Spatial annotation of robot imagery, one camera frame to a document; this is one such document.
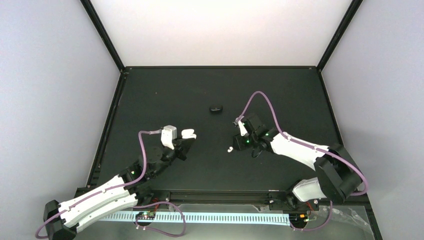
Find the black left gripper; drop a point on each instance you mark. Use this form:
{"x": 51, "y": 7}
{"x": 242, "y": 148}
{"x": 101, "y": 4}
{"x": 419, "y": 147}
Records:
{"x": 181, "y": 149}

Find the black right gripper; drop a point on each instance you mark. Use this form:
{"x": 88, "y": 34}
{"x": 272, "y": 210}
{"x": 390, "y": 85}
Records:
{"x": 237, "y": 144}

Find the white earbud charging case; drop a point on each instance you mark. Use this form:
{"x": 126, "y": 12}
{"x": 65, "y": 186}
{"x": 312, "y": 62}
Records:
{"x": 188, "y": 134}

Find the black earbud charging case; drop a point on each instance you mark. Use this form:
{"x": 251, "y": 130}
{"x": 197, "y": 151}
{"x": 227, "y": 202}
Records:
{"x": 215, "y": 108}

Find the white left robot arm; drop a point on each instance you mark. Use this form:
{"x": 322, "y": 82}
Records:
{"x": 128, "y": 189}

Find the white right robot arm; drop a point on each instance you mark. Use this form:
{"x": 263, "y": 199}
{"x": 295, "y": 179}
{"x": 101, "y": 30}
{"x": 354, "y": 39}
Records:
{"x": 337, "y": 176}

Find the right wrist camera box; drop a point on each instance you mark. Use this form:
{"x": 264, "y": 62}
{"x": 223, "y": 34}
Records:
{"x": 242, "y": 129}

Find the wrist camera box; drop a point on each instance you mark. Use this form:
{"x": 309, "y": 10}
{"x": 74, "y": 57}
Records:
{"x": 168, "y": 134}
{"x": 242, "y": 129}

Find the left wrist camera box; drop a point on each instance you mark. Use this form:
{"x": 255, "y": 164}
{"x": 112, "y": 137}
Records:
{"x": 168, "y": 134}

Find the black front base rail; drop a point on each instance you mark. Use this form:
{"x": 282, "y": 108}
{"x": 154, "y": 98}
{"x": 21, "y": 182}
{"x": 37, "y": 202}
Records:
{"x": 220, "y": 196}

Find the light blue cable duct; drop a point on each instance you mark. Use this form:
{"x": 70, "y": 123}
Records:
{"x": 278, "y": 219}

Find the black frame post left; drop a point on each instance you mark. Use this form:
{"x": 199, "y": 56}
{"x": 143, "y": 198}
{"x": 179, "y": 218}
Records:
{"x": 102, "y": 32}

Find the black frame post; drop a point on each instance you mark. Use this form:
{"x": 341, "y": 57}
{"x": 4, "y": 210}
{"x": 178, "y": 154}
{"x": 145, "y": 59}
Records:
{"x": 338, "y": 34}
{"x": 102, "y": 32}

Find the black frame post right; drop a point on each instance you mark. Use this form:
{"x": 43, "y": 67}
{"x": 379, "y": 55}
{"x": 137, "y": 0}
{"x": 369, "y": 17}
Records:
{"x": 338, "y": 34}

